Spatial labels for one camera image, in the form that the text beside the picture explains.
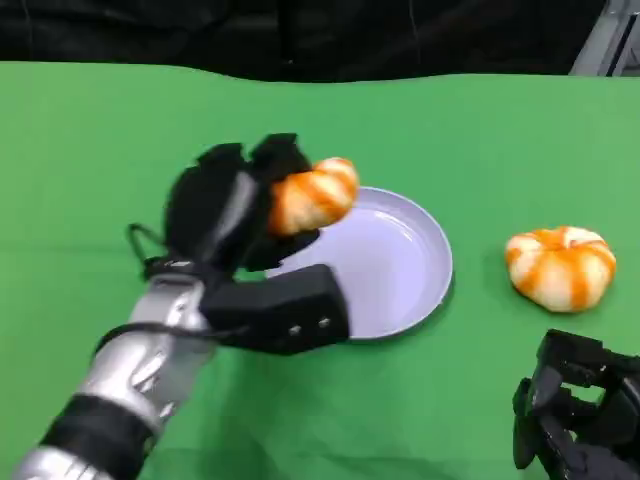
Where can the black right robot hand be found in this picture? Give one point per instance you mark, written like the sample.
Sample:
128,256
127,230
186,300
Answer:
580,405

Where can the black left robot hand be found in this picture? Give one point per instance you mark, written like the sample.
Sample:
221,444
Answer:
220,215

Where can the orange and white bread roll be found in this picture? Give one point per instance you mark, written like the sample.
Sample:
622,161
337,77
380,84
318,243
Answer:
312,197
561,275

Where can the lilac plate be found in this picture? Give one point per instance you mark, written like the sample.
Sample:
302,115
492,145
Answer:
385,265

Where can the green cloth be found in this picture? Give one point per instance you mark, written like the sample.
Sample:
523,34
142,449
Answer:
450,150

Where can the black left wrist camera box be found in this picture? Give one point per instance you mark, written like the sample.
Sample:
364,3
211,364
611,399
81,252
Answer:
285,310

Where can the grey metal frame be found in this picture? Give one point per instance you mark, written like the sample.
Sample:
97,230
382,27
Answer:
610,42

